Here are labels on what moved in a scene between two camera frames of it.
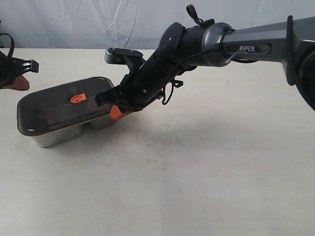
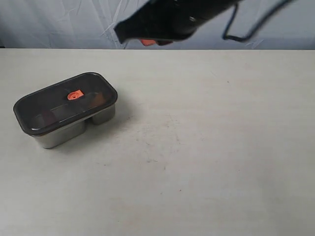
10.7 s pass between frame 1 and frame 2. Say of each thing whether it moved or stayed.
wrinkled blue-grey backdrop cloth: stayed
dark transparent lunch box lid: stayed
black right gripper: moved
